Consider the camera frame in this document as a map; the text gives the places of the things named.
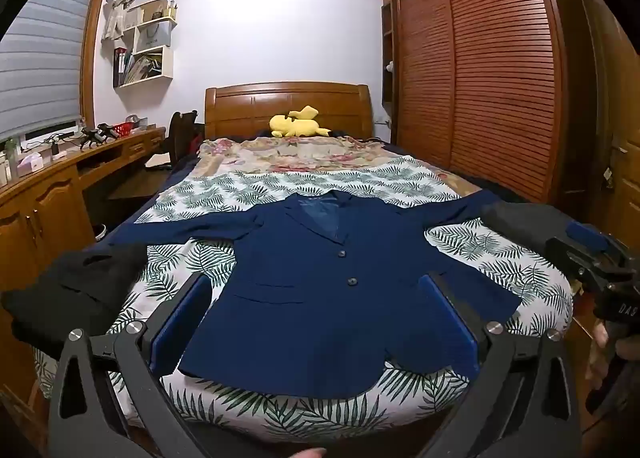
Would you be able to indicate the navy blue blazer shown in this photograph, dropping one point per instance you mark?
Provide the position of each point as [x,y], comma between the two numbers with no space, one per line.
[320,313]

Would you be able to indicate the wooden desk cabinet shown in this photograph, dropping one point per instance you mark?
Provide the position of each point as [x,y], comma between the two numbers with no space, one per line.
[45,208]

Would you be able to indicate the white wall shelf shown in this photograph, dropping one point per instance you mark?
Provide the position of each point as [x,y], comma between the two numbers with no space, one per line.
[168,62]

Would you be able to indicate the black tool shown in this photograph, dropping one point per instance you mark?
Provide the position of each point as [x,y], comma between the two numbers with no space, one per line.
[97,134]

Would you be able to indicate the dark grey garment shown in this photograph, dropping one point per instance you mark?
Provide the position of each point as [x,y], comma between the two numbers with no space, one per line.
[520,225]

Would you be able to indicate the yellow plush toy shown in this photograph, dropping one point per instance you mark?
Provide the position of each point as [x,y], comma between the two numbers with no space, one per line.
[295,125]

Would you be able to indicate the black jacket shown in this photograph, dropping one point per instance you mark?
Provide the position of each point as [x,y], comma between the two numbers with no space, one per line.
[65,288]

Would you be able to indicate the white waste bin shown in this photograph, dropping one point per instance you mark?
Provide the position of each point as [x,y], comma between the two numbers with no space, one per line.
[101,232]

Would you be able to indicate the wooden louvered wardrobe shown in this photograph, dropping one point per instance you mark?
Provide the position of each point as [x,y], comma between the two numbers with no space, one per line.
[500,87]

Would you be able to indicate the pink box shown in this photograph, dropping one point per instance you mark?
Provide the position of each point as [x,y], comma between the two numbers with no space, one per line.
[30,165]

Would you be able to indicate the green capped bottle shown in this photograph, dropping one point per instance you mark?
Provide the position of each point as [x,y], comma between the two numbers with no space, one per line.
[11,152]

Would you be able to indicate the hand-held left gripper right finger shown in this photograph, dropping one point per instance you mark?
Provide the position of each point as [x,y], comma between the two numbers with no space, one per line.
[452,325]

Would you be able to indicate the bed with leaf-print cover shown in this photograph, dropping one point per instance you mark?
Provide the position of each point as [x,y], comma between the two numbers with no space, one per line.
[225,188]

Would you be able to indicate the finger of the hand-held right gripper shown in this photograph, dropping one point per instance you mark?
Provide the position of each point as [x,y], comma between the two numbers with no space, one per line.
[562,250]
[587,235]

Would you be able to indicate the wooden door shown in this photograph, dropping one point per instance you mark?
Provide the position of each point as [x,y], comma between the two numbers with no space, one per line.
[615,87]

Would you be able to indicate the wooden bed headboard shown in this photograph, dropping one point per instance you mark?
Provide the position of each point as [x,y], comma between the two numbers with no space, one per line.
[250,107]

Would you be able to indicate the person's right hand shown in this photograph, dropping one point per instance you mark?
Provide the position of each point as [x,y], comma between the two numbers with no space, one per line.
[600,334]

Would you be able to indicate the grey window blind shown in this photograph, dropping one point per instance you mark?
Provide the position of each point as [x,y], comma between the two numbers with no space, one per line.
[40,62]

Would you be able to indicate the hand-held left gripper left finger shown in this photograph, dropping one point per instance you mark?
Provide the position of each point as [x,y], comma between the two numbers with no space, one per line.
[175,325]

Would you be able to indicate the dark chair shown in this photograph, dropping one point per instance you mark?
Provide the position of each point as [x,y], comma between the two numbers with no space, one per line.
[182,137]

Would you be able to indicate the white hanging garment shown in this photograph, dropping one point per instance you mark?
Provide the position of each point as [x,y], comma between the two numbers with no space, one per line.
[117,12]

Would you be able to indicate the red basket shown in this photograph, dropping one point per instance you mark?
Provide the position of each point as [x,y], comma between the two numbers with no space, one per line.
[125,130]

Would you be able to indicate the black binder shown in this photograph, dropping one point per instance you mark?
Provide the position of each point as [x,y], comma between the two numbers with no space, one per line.
[120,67]

